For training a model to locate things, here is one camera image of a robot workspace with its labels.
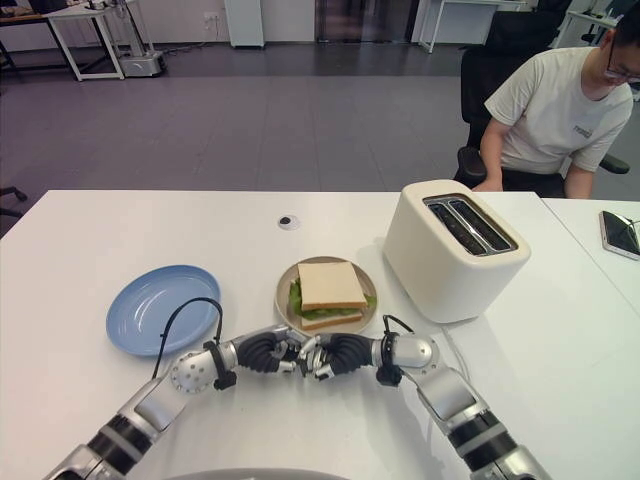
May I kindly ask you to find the robot body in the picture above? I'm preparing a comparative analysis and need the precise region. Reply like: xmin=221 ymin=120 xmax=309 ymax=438
xmin=168 ymin=466 xmax=352 ymax=480

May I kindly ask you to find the person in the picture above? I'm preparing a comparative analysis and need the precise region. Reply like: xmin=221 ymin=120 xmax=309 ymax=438
xmin=471 ymin=13 xmax=640 ymax=199

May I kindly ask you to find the black chair base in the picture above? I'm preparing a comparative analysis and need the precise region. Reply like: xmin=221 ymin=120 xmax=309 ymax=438
xmin=0 ymin=185 xmax=29 ymax=218

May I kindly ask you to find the black office chair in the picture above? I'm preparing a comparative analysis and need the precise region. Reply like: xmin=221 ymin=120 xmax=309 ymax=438
xmin=452 ymin=9 xmax=631 ymax=197

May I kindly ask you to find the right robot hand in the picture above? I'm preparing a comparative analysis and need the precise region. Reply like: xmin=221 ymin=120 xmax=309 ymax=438
xmin=297 ymin=332 xmax=376 ymax=383

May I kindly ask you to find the beige plate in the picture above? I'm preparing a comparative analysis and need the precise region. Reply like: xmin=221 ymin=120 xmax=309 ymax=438
xmin=272 ymin=255 xmax=380 ymax=338

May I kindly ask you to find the cream toaster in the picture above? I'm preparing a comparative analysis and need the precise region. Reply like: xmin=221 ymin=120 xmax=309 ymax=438
xmin=382 ymin=180 xmax=532 ymax=325

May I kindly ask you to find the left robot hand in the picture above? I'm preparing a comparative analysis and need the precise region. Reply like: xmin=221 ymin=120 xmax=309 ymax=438
xmin=234 ymin=326 xmax=311 ymax=376

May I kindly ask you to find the smartphone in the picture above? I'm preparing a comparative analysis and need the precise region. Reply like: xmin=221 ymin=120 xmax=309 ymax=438
xmin=598 ymin=209 xmax=640 ymax=262

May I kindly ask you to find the green lettuce leaf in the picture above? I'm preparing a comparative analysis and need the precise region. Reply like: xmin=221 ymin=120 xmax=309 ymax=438
xmin=286 ymin=278 xmax=379 ymax=323

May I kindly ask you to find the white cord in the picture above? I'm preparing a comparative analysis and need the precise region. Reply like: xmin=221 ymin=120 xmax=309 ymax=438
xmin=439 ymin=322 xmax=472 ymax=382

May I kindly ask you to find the blue plate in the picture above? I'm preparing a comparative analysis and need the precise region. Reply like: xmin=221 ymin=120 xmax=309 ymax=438
xmin=105 ymin=264 xmax=223 ymax=359

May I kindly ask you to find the white wheeled stand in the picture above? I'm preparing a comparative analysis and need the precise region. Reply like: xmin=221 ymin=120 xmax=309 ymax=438
xmin=118 ymin=0 xmax=167 ymax=79

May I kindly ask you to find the black cable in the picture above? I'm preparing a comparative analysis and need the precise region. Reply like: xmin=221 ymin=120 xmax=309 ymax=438
xmin=151 ymin=296 xmax=224 ymax=381
xmin=381 ymin=313 xmax=416 ymax=351

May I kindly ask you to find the bread slice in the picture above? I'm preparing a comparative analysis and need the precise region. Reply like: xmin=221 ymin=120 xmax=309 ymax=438
xmin=296 ymin=261 xmax=369 ymax=312
xmin=299 ymin=313 xmax=364 ymax=332

